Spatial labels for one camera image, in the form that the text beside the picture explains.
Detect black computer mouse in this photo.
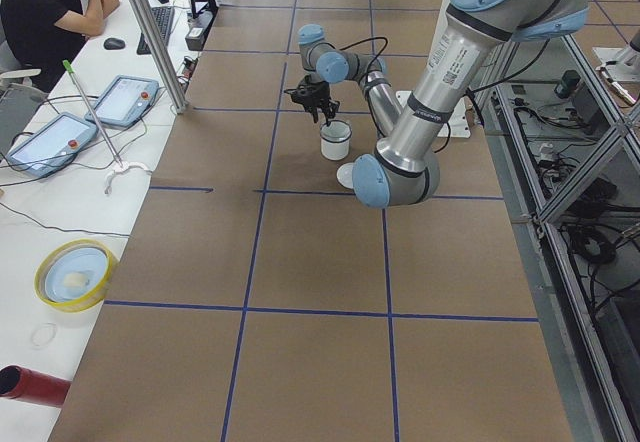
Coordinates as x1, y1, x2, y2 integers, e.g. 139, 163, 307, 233
103, 37, 126, 50

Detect teach pendant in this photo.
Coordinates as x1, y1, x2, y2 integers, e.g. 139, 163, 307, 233
92, 75, 159, 128
6, 112, 98, 178

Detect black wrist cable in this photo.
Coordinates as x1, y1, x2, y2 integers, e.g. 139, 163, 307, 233
319, 36, 390, 79

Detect white enamel mug lid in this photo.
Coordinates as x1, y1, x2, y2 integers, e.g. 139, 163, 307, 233
336, 162, 354, 190

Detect aluminium frame rail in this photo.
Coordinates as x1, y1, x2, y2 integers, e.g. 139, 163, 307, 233
479, 37, 639, 441

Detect yellow tape roll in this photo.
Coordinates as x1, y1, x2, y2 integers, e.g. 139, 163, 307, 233
34, 239, 119, 313

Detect white enamel mug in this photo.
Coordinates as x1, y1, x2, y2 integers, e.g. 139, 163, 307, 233
320, 120, 352, 161

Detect aluminium frame post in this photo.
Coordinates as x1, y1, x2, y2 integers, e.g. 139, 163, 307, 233
129, 0, 187, 114

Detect red cylinder tube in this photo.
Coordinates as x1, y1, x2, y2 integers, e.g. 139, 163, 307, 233
1, 365, 71, 408

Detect near teach pendant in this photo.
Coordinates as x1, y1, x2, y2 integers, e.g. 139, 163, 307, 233
6, 112, 98, 178

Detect metal reacher grabber tool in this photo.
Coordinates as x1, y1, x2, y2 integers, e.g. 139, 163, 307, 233
62, 59, 152, 195

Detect black keyboard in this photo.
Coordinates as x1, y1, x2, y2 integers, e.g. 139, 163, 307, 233
136, 5, 177, 56

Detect far teach pendant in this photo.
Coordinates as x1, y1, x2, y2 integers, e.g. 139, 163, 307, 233
92, 75, 159, 128

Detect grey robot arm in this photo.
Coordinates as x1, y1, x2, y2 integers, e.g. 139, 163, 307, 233
300, 0, 588, 208
285, 24, 402, 136

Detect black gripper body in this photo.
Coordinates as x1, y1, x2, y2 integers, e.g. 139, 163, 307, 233
284, 75, 332, 111

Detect seated person black shirt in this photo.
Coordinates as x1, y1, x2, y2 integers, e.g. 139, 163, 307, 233
1, 0, 120, 93

